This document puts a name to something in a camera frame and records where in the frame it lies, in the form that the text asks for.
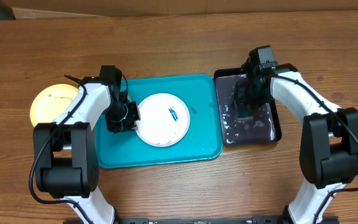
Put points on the green sponge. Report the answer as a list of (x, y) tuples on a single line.
[(243, 112)]

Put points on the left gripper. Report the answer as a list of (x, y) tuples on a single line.
[(129, 125)]

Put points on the cardboard backdrop panel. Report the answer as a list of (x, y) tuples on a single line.
[(180, 7)]

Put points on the black water tray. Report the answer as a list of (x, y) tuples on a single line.
[(262, 128)]

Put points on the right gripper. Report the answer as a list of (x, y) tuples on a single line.
[(240, 97)]

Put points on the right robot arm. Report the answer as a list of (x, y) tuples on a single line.
[(329, 137)]

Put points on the yellow round plate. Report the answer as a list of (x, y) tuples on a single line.
[(51, 102)]

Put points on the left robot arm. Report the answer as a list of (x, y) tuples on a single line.
[(65, 167)]

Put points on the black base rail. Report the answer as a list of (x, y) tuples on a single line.
[(254, 220)]

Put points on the teal plastic tray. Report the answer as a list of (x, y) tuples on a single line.
[(202, 141)]

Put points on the white round plate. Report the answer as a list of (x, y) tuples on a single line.
[(164, 120)]

